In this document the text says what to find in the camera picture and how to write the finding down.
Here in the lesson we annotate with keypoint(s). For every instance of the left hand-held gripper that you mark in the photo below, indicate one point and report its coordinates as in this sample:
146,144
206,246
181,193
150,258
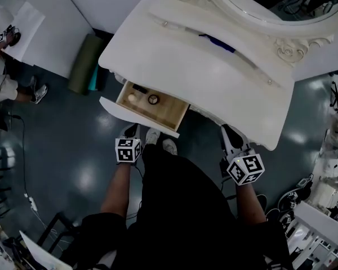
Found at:
126,150

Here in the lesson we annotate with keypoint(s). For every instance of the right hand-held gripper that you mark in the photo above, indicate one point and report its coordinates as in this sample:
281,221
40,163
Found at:
246,167

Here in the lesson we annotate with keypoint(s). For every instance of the beige round puff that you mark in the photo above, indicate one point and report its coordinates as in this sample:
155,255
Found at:
132,97

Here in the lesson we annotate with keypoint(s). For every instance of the small round compact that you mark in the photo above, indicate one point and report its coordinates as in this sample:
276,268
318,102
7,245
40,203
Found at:
153,99

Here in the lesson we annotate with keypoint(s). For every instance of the black lipstick tube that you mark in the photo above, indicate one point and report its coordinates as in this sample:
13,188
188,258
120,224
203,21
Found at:
138,88

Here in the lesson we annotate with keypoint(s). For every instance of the person's left forearm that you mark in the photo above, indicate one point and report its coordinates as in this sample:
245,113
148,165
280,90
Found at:
115,190

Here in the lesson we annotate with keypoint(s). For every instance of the person's right forearm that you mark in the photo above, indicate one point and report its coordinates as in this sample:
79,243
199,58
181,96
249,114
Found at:
250,204

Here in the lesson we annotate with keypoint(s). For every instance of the white ornate dressing table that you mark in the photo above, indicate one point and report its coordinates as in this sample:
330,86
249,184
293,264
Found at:
214,80

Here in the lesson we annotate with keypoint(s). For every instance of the person's white shoe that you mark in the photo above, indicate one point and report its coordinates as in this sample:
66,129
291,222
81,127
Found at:
152,136
169,147

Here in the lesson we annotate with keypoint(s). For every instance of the teal rolled mat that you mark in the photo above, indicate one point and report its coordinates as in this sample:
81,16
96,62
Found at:
93,80

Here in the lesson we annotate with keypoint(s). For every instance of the pile of spare grippers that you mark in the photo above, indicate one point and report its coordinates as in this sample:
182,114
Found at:
287,207

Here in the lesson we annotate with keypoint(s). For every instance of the green rolled mat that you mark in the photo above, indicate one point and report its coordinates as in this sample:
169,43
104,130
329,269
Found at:
84,63

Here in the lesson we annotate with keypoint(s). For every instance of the person's black clothing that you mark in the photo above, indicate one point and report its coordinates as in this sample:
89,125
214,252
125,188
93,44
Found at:
186,212

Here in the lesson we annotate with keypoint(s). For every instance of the blue cloth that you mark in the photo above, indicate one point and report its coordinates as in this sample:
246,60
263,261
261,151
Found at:
219,44

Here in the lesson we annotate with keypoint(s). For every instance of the white metal rack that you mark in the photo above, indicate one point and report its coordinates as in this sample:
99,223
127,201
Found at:
318,224

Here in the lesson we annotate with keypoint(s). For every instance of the white power strip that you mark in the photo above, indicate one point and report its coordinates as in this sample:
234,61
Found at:
31,202

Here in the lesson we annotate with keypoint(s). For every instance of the white side cabinet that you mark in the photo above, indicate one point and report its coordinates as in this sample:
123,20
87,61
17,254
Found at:
25,38

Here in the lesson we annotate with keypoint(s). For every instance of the white drawing board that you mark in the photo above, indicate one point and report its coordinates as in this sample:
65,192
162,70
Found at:
42,254

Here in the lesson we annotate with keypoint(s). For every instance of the oval mirror white carved frame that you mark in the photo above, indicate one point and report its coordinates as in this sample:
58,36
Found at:
290,49

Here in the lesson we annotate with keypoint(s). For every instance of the black metal table frame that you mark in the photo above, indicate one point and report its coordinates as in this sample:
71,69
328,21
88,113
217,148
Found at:
52,229

